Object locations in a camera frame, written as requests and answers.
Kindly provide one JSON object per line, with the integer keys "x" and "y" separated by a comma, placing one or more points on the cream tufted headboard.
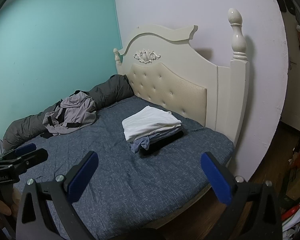
{"x": 170, "y": 87}

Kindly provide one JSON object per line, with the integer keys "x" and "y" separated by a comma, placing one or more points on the dark grey rolled duvet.
{"x": 110, "y": 90}

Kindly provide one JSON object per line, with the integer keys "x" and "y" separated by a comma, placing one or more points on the bed with blue sheet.
{"x": 140, "y": 177}

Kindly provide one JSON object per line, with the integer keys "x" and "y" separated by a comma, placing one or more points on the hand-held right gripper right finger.
{"x": 215, "y": 177}

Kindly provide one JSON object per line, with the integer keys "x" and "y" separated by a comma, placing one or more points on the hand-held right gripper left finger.
{"x": 83, "y": 177}

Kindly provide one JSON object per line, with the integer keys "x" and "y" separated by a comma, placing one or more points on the cardboard box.
{"x": 298, "y": 180}

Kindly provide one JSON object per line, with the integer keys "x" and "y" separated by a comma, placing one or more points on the black hanging items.
{"x": 287, "y": 3}

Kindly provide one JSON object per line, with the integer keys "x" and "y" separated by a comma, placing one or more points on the grey jacket with black patches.
{"x": 75, "y": 115}

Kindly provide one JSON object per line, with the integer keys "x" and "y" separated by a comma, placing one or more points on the red and white packet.
{"x": 292, "y": 212}

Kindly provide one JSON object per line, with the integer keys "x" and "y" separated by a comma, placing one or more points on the white long-sleeve shirt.
{"x": 150, "y": 121}

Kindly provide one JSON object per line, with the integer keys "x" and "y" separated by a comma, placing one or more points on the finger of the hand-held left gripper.
{"x": 25, "y": 149}
{"x": 32, "y": 158}

